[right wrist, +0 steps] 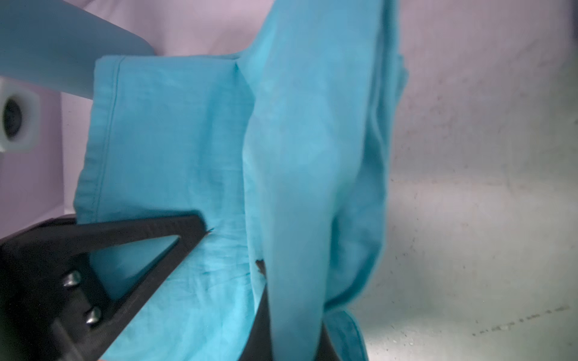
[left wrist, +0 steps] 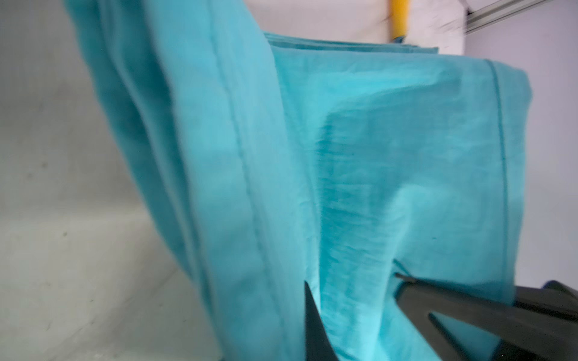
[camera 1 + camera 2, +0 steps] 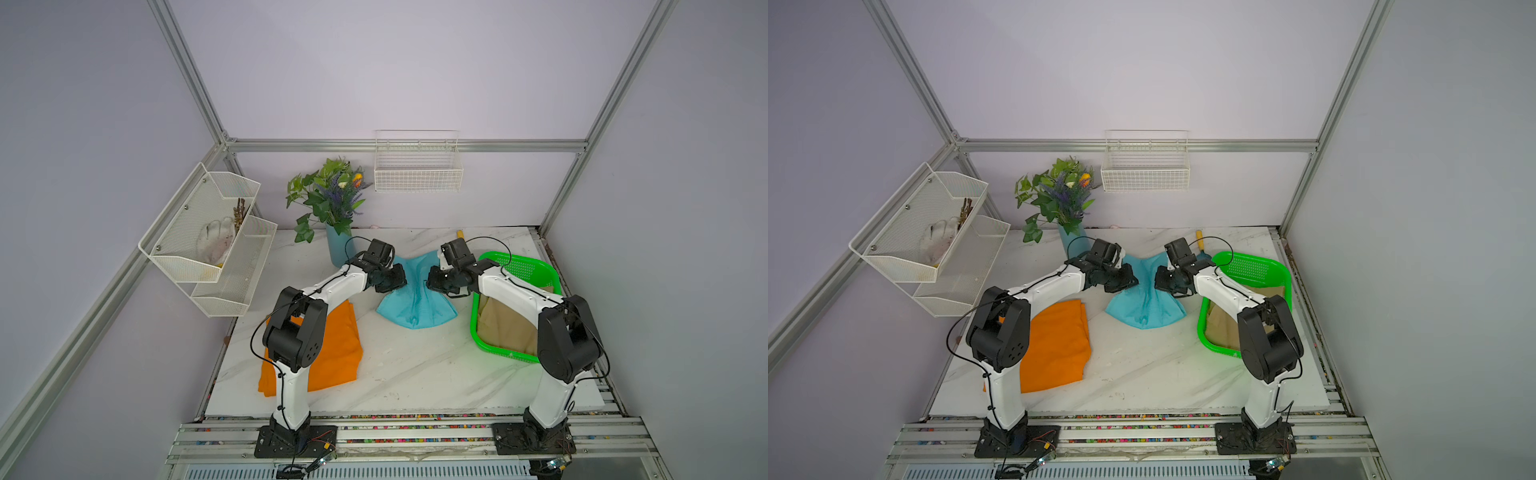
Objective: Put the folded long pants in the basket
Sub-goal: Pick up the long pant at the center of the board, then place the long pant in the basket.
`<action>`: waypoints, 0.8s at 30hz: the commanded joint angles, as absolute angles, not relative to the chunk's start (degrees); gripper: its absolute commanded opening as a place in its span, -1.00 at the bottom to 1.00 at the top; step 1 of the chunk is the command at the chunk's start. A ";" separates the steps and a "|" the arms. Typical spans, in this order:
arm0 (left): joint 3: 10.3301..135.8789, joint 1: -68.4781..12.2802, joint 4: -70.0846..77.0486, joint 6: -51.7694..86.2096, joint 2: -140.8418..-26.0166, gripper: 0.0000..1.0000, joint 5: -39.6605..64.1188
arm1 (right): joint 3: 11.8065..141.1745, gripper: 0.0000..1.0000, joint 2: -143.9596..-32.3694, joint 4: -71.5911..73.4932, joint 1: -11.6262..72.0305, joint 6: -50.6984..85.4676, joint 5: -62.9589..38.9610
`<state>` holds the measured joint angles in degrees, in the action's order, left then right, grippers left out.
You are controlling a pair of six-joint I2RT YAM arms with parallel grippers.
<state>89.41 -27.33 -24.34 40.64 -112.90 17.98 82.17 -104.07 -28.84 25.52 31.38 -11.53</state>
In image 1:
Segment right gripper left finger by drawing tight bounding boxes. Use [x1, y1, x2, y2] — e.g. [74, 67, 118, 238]
[1, 214, 207, 360]

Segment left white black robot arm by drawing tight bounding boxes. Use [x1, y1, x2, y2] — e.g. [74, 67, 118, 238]
[1, 1, 154, 153]

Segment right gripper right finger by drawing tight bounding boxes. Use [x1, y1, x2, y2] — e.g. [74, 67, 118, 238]
[238, 259, 340, 361]

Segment teal pants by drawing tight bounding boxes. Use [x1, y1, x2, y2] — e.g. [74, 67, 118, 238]
[74, 1, 406, 360]

